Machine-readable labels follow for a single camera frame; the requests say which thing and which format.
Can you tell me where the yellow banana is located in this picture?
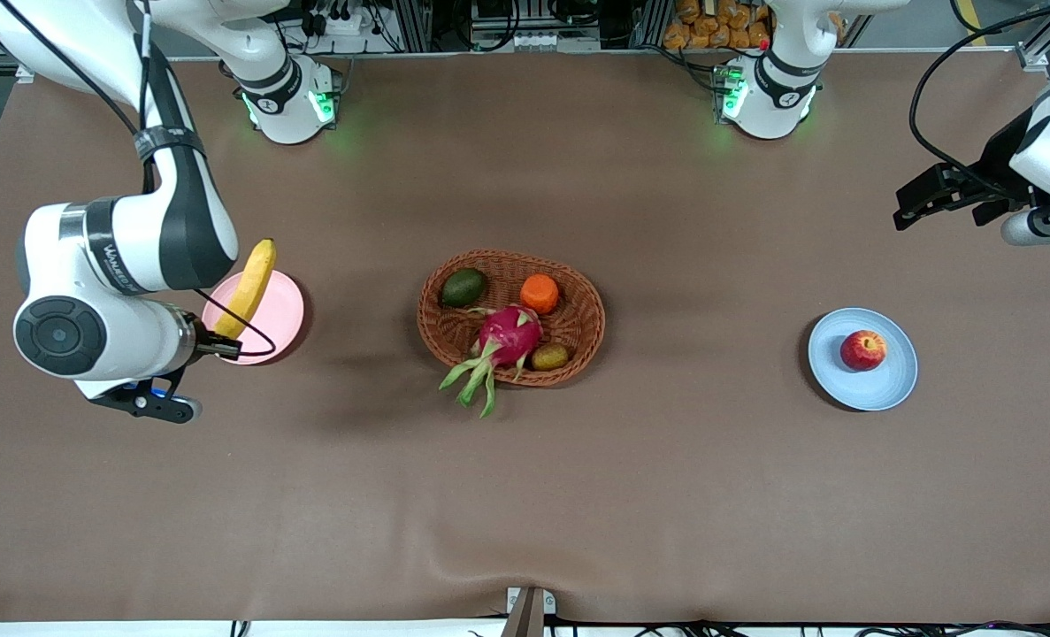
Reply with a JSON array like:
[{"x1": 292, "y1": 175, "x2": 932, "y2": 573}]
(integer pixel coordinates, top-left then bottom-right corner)
[{"x1": 214, "y1": 238, "x2": 277, "y2": 340}]

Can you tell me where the red apple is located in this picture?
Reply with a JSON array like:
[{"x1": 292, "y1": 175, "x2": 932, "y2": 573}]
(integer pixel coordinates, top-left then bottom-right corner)
[{"x1": 840, "y1": 330, "x2": 888, "y2": 372}]

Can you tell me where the pink plate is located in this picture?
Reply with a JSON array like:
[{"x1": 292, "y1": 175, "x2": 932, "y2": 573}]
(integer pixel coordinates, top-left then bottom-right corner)
[{"x1": 202, "y1": 268, "x2": 305, "y2": 365}]

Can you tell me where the blue plate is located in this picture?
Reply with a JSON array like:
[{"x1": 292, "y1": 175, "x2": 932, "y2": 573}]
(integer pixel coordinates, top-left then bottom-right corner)
[{"x1": 808, "y1": 307, "x2": 919, "y2": 412}]

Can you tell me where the green avocado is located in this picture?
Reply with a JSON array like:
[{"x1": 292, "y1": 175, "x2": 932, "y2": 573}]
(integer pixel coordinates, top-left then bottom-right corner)
[{"x1": 440, "y1": 267, "x2": 489, "y2": 309}]

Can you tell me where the bag of bread rolls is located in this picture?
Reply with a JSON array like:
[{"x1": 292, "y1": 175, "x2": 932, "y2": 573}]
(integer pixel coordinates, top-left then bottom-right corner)
[{"x1": 663, "y1": 0, "x2": 773, "y2": 50}]

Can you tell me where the pink dragon fruit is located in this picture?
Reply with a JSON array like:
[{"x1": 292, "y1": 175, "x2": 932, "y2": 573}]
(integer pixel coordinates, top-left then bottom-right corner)
[{"x1": 439, "y1": 303, "x2": 545, "y2": 418}]

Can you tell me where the orange fruit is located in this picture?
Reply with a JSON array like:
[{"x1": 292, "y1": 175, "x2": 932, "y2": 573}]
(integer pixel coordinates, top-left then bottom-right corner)
[{"x1": 519, "y1": 272, "x2": 561, "y2": 314}]

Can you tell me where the brown table mat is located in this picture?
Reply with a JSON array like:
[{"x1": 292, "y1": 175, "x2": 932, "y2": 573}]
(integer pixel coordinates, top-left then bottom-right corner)
[{"x1": 0, "y1": 49, "x2": 1050, "y2": 625}]

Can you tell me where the white power strip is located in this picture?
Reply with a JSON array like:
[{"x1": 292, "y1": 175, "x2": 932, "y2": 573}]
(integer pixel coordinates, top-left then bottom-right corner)
[{"x1": 299, "y1": 0, "x2": 375, "y2": 36}]

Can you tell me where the brown wicker basket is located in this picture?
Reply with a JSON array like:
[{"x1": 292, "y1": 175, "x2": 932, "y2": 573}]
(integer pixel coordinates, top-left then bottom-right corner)
[{"x1": 417, "y1": 249, "x2": 607, "y2": 388}]

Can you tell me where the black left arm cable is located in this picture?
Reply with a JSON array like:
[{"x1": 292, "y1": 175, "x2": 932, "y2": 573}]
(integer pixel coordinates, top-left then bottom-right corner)
[{"x1": 909, "y1": 0, "x2": 1050, "y2": 194}]

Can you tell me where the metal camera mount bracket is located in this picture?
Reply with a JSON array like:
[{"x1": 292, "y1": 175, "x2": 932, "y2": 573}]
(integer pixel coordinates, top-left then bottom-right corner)
[{"x1": 502, "y1": 587, "x2": 557, "y2": 637}]

